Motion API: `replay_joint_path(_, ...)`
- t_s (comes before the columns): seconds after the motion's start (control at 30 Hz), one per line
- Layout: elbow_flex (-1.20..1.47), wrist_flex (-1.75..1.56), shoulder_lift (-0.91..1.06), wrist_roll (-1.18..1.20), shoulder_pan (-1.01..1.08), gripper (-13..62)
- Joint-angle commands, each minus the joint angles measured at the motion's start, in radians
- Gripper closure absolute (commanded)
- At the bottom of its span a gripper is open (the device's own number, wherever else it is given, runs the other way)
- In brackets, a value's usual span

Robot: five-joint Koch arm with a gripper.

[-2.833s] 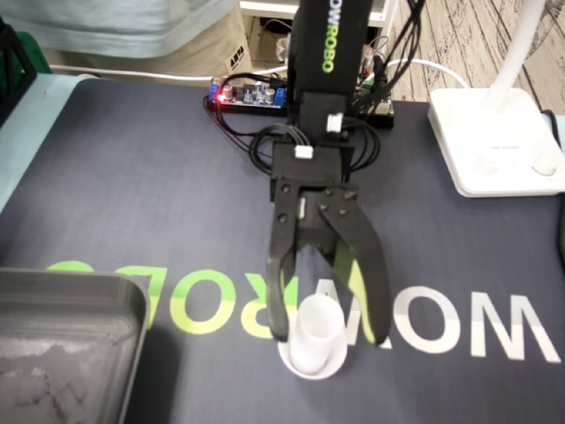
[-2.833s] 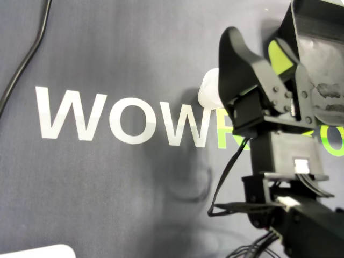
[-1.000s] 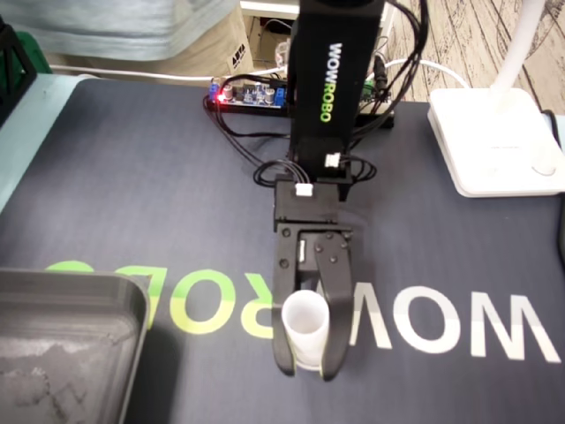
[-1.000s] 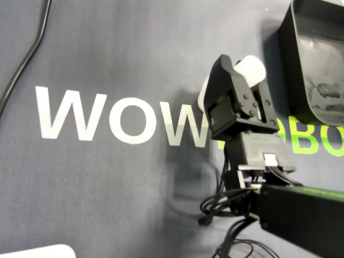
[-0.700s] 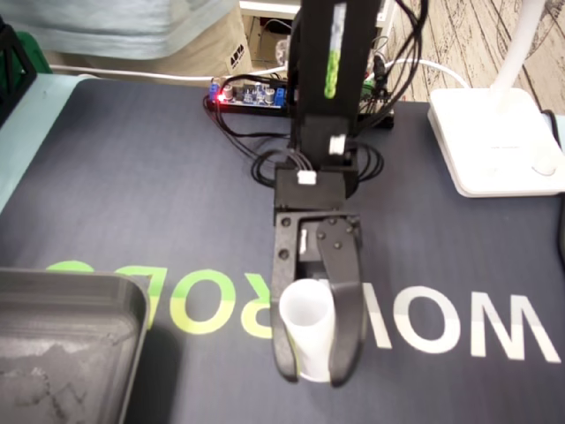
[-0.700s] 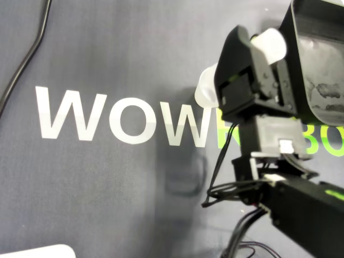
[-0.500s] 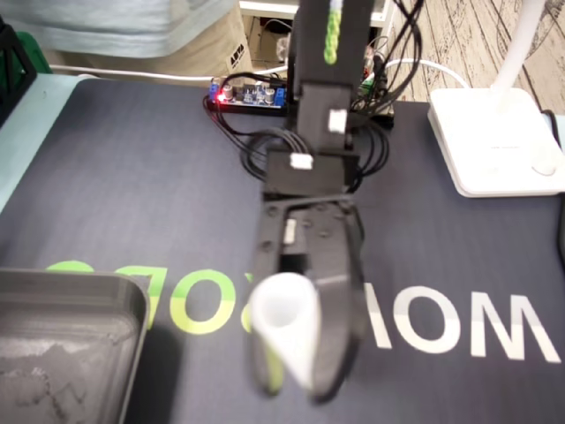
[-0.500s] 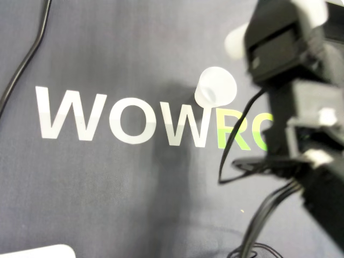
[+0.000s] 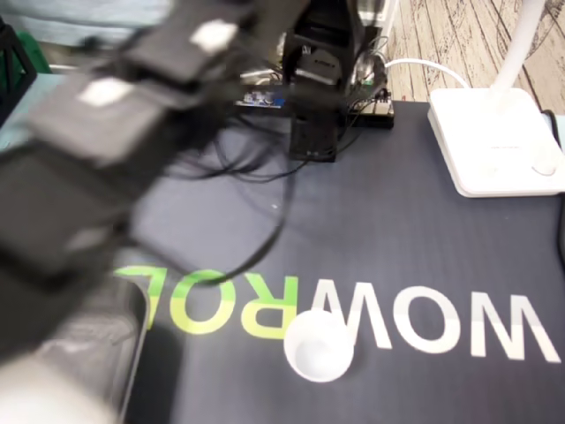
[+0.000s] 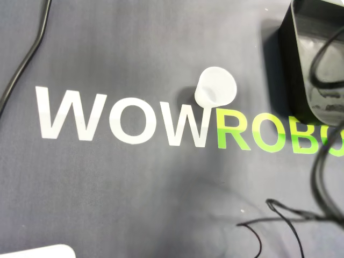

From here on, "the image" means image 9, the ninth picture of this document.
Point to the white desk lamp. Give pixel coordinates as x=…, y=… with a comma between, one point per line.
x=485, y=132

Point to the green plastic box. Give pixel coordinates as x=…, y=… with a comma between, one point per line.
x=37, y=55

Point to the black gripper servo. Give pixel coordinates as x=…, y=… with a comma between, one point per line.
x=66, y=212

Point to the white translucent plastic cylinder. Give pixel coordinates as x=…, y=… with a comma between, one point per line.
x=44, y=393

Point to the black plastic tray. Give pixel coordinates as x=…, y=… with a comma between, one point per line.
x=125, y=353

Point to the blue circuit board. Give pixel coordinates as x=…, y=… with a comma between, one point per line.
x=265, y=98

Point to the dark grey WOWROBO mat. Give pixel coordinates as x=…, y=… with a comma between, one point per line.
x=375, y=212

